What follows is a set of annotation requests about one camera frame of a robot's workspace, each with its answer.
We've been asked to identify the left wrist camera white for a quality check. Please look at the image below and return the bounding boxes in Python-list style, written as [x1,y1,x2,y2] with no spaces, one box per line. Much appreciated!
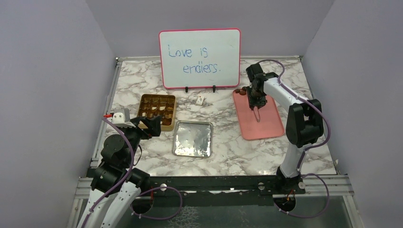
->
[103,108,135,128]

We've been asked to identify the black table base rail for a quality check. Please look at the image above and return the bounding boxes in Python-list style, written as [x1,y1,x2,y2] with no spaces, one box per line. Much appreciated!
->
[129,169,305,212]

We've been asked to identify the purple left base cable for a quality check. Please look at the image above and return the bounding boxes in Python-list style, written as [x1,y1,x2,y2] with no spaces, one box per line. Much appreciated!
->
[129,185,183,221]

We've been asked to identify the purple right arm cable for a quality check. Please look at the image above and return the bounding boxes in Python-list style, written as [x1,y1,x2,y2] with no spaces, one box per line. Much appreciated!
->
[258,59,332,177]

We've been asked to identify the pink plastic tray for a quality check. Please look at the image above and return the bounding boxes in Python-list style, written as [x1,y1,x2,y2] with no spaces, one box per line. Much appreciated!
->
[232,90,285,141]

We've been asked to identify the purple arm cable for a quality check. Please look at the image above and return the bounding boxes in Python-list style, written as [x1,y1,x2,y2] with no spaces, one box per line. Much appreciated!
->
[258,59,332,177]
[80,117,136,228]

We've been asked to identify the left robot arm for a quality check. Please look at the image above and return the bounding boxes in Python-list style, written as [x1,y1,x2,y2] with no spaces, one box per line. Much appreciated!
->
[77,113,162,228]

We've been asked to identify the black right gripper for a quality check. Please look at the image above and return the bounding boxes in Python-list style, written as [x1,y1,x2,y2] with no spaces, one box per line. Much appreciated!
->
[246,85,268,109]

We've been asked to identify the gold chocolate box tray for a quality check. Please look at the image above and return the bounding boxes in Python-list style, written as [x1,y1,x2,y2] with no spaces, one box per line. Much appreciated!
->
[137,94,177,131]

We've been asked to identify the small white card box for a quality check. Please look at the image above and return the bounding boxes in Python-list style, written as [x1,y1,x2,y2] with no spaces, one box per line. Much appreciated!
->
[196,96,204,105]

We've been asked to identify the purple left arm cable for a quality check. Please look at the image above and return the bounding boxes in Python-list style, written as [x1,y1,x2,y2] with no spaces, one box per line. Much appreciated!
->
[80,117,136,228]

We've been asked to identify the chocolate pile on tray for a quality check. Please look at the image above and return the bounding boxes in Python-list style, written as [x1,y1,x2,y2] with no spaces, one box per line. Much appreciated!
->
[235,89,247,95]

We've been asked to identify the pink silicone tongs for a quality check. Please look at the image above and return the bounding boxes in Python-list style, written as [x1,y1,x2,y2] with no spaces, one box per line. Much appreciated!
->
[253,107,261,123]

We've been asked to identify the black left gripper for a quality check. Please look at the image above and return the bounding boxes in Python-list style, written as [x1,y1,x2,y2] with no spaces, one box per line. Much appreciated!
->
[120,114,161,166]

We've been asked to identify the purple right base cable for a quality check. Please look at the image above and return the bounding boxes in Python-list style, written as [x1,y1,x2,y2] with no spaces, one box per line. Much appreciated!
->
[273,173,331,219]

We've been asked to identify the pink-framed whiteboard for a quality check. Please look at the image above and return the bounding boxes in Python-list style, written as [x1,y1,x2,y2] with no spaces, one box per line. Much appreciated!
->
[159,28,241,89]

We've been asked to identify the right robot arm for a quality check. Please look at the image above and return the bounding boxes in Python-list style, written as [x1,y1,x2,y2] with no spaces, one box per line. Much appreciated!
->
[243,62,324,193]

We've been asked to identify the silver tin lid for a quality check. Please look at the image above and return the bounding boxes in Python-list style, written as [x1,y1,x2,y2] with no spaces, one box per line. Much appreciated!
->
[172,121,213,158]

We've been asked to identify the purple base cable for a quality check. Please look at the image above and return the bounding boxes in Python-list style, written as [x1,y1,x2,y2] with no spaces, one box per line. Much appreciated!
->
[129,185,183,221]
[273,173,331,219]

